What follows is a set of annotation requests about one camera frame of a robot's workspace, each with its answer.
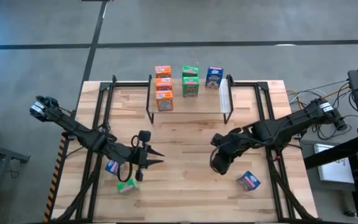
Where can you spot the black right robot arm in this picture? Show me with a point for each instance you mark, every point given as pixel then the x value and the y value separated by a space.
pixel 275 130

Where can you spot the black metal rig frame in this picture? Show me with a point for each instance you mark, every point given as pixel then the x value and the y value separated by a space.
pixel 263 84
pixel 104 84

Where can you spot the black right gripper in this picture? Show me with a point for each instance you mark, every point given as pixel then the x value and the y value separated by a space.
pixel 221 163

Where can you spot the black power adapter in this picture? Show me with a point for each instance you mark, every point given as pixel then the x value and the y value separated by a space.
pixel 343 127

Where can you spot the orange Mini Wheats cereal box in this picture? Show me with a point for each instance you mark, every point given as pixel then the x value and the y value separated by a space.
pixel 163 71
pixel 164 101
pixel 164 83

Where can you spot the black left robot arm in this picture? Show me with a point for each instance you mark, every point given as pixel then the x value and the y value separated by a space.
pixel 73 130

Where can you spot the black beam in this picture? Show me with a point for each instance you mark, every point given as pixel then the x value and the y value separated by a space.
pixel 337 152

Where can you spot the blue Frosted Flakes cereal box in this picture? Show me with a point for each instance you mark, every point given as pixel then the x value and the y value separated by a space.
pixel 214 79
pixel 112 167
pixel 248 181

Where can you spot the grey desk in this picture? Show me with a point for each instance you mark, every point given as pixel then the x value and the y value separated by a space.
pixel 328 202

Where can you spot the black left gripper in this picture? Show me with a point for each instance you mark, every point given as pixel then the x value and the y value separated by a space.
pixel 140 155

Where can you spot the green Apple Jacks cereal box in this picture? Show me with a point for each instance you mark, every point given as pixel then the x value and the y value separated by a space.
pixel 190 71
pixel 190 88
pixel 127 186

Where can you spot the yellow black hazard stripe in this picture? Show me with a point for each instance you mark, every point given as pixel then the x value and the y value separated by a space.
pixel 54 182

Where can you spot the white panel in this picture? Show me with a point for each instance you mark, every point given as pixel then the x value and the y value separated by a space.
pixel 337 171

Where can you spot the wooden shelf table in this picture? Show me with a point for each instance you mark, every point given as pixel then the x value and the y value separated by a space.
pixel 197 105

